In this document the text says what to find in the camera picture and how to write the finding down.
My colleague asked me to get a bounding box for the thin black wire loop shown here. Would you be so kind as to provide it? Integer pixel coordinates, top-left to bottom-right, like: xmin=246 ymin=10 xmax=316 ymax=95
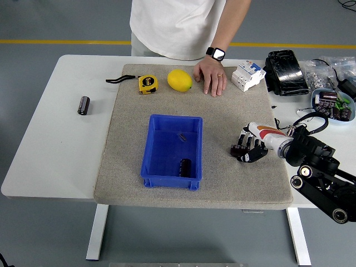
xmin=296 ymin=107 xmax=318 ymax=122

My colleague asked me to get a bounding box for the clear bag of washers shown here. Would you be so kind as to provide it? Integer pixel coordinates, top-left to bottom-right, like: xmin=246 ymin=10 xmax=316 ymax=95
xmin=301 ymin=60 xmax=339 ymax=91

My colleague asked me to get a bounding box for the blue plastic box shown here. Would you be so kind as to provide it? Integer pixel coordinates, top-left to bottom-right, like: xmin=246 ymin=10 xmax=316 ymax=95
xmin=140 ymin=113 xmax=203 ymax=190

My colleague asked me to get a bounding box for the black smartwatch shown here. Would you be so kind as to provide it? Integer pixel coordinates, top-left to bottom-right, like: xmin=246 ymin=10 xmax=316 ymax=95
xmin=205 ymin=46 xmax=226 ymax=62

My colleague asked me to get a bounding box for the glossy black pack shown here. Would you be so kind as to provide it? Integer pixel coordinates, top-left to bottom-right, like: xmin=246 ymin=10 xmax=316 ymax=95
xmin=263 ymin=49 xmax=311 ymax=97

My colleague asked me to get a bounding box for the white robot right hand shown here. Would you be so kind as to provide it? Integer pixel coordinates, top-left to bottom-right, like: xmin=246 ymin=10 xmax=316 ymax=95
xmin=230 ymin=121 xmax=293 ymax=163

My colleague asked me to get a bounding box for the light blue bowl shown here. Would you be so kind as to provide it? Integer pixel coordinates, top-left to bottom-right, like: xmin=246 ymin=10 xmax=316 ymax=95
xmin=310 ymin=88 xmax=356 ymax=125

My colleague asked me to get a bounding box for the black power adapter with cord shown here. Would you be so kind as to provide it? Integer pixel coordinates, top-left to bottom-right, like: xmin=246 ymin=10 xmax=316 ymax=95
xmin=311 ymin=58 xmax=356 ymax=98

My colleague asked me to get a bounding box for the white table leg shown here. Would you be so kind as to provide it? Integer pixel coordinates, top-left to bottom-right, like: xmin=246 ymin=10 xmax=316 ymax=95
xmin=286 ymin=207 xmax=312 ymax=266
xmin=86 ymin=204 xmax=109 ymax=261

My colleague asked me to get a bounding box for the white blue circuit breaker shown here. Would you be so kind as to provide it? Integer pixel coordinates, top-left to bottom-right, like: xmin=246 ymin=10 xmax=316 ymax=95
xmin=231 ymin=60 xmax=267 ymax=92

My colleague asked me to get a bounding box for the black cable on floor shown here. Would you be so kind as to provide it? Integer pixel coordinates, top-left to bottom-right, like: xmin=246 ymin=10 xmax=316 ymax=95
xmin=0 ymin=252 xmax=14 ymax=267

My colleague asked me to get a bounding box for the yellow lemon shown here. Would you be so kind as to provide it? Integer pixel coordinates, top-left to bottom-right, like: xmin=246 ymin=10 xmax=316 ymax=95
xmin=167 ymin=69 xmax=193 ymax=92

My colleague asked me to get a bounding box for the clear bag of parts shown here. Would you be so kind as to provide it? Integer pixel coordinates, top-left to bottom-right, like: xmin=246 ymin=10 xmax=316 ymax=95
xmin=319 ymin=55 xmax=356 ymax=84

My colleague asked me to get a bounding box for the yellow tape measure with strap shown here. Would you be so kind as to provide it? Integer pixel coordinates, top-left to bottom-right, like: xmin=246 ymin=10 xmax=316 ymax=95
xmin=105 ymin=73 xmax=159 ymax=95

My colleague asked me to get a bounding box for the person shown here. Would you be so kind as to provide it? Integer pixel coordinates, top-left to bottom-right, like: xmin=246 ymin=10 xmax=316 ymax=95
xmin=130 ymin=0 xmax=253 ymax=61

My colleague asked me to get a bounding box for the grey-brown fabric mat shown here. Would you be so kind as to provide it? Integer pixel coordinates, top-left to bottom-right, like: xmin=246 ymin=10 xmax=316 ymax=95
xmin=93 ymin=63 xmax=294 ymax=209

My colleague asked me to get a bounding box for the person's left hand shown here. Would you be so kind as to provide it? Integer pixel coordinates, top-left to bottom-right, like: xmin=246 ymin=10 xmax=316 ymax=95
xmin=192 ymin=56 xmax=228 ymax=98

